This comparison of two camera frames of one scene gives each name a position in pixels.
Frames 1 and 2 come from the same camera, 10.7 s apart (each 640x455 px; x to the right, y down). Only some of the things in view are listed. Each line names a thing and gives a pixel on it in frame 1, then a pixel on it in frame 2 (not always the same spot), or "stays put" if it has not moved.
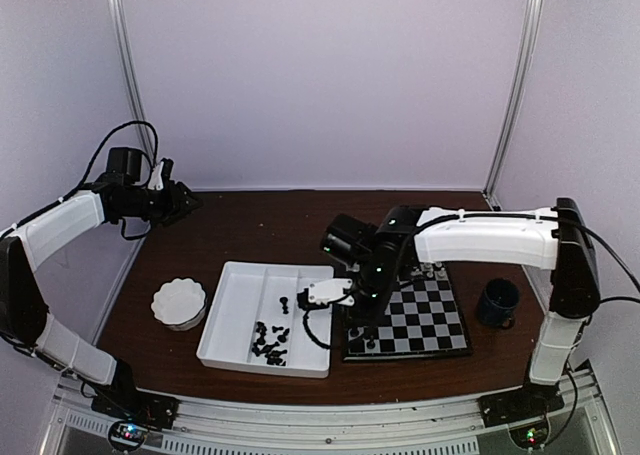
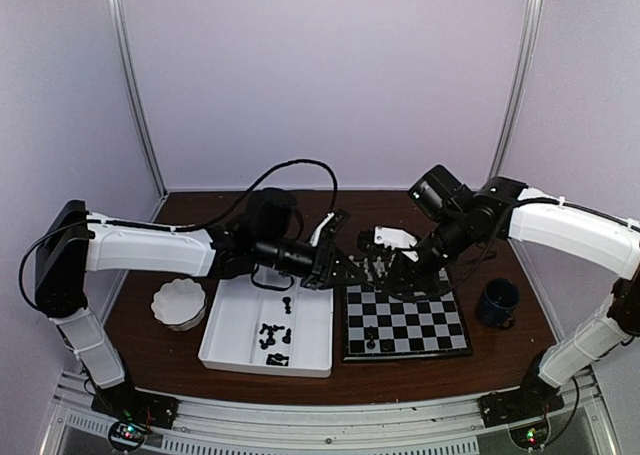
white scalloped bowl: [179, 304] stays put
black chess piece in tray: [284, 300] stays put
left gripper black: [175, 207] → [322, 277]
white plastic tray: [256, 321] stays put
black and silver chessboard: [422, 319] stays put
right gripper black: [376, 316] → [420, 280]
